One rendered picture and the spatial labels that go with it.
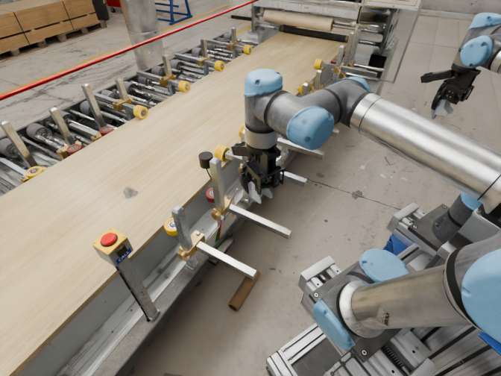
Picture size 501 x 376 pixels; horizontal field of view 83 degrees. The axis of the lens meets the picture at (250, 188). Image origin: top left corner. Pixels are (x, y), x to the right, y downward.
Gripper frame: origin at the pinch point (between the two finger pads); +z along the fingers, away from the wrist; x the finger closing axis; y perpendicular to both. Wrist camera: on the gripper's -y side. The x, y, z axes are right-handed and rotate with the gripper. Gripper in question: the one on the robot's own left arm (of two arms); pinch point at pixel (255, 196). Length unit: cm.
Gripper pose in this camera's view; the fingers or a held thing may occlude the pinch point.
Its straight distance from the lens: 80.1
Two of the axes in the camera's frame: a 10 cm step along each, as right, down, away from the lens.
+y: 5.4, 5.9, -6.1
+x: 8.4, -3.7, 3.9
